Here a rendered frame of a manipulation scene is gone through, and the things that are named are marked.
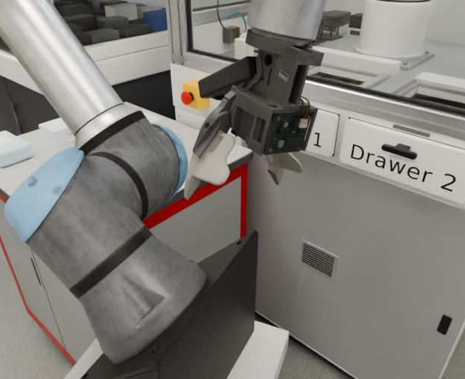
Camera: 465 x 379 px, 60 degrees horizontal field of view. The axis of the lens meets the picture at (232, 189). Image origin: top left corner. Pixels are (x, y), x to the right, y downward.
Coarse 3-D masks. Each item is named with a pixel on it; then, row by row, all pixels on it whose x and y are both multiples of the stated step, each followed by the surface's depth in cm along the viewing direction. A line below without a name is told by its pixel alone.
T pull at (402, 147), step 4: (384, 144) 87; (388, 144) 87; (400, 144) 87; (404, 144) 87; (384, 148) 87; (388, 148) 86; (392, 148) 86; (396, 148) 85; (400, 148) 85; (404, 148) 85; (408, 148) 86; (392, 152) 86; (396, 152) 85; (400, 152) 85; (404, 152) 84; (408, 152) 84; (412, 152) 84; (404, 156) 85; (408, 156) 84; (412, 156) 83; (416, 156) 83
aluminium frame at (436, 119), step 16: (176, 0) 118; (176, 16) 120; (176, 32) 123; (176, 48) 126; (176, 64) 129; (192, 64) 123; (208, 64) 119; (224, 64) 115; (320, 80) 98; (304, 96) 101; (320, 96) 98; (336, 96) 96; (352, 96) 92; (368, 96) 90; (384, 96) 89; (368, 112) 91; (384, 112) 89; (400, 112) 87; (416, 112) 84; (432, 112) 82; (448, 112) 81; (464, 112) 80; (416, 128) 86; (432, 128) 83; (448, 128) 81; (464, 128) 79
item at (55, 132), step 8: (56, 120) 124; (40, 128) 122; (48, 128) 119; (56, 128) 119; (64, 128) 119; (48, 136) 120; (56, 136) 118; (64, 136) 120; (72, 136) 122; (56, 144) 119; (64, 144) 121
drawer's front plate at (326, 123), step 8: (320, 112) 98; (328, 112) 98; (320, 120) 99; (328, 120) 97; (336, 120) 97; (320, 128) 100; (328, 128) 98; (336, 128) 98; (312, 136) 103; (320, 136) 101; (328, 136) 99; (312, 144) 104; (320, 144) 102; (328, 144) 100; (320, 152) 103; (328, 152) 101
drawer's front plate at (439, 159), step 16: (352, 128) 94; (368, 128) 91; (384, 128) 90; (352, 144) 96; (368, 144) 93; (416, 144) 85; (432, 144) 83; (352, 160) 97; (400, 160) 89; (416, 160) 87; (432, 160) 85; (448, 160) 82; (464, 160) 80; (384, 176) 94; (400, 176) 91; (416, 176) 88; (432, 176) 86; (448, 176) 84; (464, 176) 82; (432, 192) 87; (448, 192) 85; (464, 192) 83
